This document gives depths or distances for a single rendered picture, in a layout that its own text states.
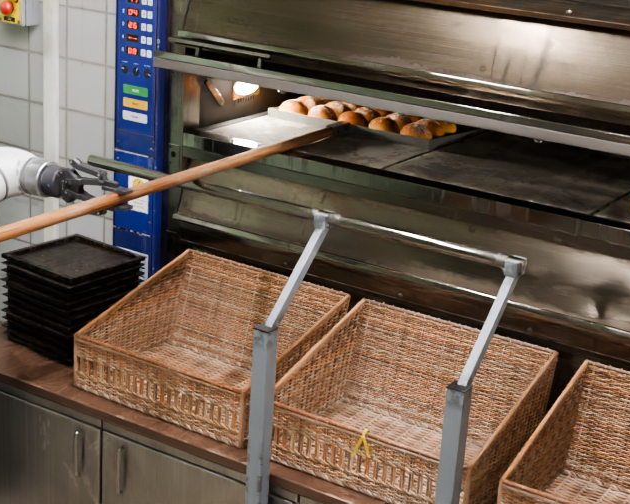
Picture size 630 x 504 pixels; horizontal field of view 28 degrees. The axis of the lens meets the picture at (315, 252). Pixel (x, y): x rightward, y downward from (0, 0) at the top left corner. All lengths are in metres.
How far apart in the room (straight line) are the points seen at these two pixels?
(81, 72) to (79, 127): 0.17
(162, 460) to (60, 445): 0.35
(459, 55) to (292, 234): 0.70
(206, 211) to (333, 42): 0.65
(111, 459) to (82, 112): 1.09
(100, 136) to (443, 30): 1.17
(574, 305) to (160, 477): 1.11
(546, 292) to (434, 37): 0.68
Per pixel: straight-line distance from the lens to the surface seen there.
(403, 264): 3.23
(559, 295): 3.08
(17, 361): 3.54
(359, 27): 3.21
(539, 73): 2.99
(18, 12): 3.84
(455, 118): 2.94
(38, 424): 3.45
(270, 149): 3.33
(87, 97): 3.79
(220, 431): 3.09
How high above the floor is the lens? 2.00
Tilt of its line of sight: 18 degrees down
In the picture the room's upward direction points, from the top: 4 degrees clockwise
